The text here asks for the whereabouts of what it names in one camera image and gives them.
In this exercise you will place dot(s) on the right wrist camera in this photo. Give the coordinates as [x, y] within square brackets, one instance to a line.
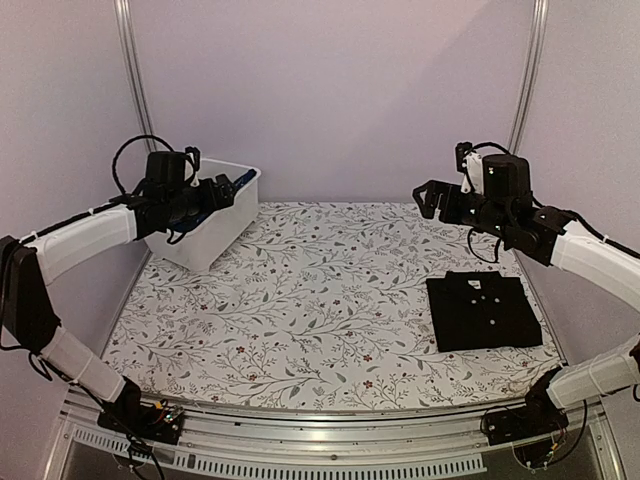
[470, 163]

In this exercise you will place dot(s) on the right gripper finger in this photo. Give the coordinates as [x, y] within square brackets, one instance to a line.
[430, 190]
[428, 207]

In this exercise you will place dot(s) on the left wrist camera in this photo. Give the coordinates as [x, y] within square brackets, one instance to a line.
[193, 163]

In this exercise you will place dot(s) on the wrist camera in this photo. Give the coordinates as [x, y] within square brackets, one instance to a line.
[193, 163]
[470, 163]

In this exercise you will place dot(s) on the front aluminium rail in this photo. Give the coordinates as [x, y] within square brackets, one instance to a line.
[232, 442]

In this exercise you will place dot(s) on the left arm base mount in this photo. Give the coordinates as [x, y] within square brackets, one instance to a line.
[156, 422]

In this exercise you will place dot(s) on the folded black shirt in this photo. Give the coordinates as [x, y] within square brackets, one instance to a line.
[481, 310]

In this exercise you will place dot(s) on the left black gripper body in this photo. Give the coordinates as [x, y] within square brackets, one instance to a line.
[209, 201]

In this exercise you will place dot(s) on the aluminium frame post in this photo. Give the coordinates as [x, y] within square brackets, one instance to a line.
[531, 68]
[125, 27]

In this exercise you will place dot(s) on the floral patterned table mat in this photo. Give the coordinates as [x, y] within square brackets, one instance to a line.
[317, 307]

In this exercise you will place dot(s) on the white plastic bin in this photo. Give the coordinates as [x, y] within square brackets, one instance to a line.
[198, 249]

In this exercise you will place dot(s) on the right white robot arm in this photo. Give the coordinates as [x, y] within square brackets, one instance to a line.
[495, 196]

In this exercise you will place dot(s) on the blue checked shirt in bin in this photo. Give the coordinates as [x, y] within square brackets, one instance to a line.
[242, 179]

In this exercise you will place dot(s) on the right aluminium frame post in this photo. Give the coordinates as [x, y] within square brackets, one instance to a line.
[531, 68]

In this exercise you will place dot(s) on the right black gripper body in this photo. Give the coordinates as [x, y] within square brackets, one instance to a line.
[455, 214]

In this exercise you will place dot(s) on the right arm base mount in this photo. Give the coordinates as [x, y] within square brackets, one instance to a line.
[535, 434]

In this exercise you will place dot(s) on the left aluminium frame post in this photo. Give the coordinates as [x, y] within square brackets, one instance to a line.
[125, 27]

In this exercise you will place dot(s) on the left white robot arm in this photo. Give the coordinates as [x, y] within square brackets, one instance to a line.
[171, 198]

